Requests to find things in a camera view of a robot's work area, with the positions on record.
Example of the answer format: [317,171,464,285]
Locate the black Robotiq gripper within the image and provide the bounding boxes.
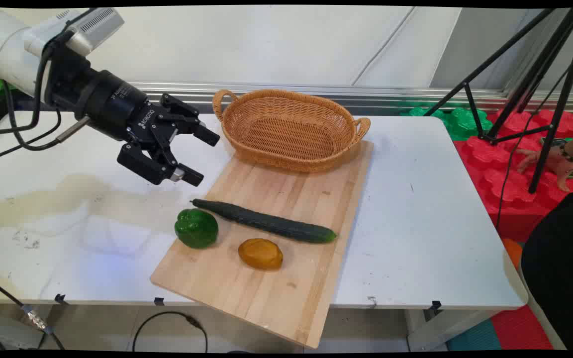
[43,47,221,187]

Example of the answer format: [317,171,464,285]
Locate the dark green cucumber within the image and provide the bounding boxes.
[190,198,338,244]

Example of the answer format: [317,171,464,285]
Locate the bystander bare hand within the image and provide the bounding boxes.
[517,146,573,192]

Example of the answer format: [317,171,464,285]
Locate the green bell pepper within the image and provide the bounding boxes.
[174,208,219,250]

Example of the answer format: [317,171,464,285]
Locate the woven wicker basket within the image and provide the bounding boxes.
[211,89,372,174]

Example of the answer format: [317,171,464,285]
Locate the wooden cutting board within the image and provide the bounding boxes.
[150,141,375,349]

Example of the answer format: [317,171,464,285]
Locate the green foam blocks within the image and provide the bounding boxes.
[399,106,494,142]

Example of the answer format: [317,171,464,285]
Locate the white table leg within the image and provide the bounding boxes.
[405,308,497,352]

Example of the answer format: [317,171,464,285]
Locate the red foam blocks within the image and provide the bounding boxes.
[453,108,573,243]

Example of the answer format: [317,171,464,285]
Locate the teal floor mat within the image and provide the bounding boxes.
[446,318,503,352]

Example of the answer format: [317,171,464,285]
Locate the black tripod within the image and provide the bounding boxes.
[423,7,573,194]

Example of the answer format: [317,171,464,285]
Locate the red floor mat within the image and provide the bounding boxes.
[489,304,555,351]

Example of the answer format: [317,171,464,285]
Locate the bystander black clothing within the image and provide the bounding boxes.
[520,188,573,351]

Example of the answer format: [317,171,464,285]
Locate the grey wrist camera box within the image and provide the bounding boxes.
[23,7,125,58]

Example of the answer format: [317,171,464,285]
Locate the black cable with metal plug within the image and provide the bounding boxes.
[0,82,91,164]

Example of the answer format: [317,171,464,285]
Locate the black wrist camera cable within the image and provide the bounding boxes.
[0,30,76,137]

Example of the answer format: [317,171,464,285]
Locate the black looped floor cable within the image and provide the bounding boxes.
[132,311,209,353]

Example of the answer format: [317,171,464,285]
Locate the black cable with silver connector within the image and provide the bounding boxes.
[0,274,66,351]

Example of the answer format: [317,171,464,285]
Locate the aluminium rail profile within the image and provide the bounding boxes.
[126,82,573,114]

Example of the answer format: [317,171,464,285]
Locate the thin black hanging cable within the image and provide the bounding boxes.
[494,65,572,230]

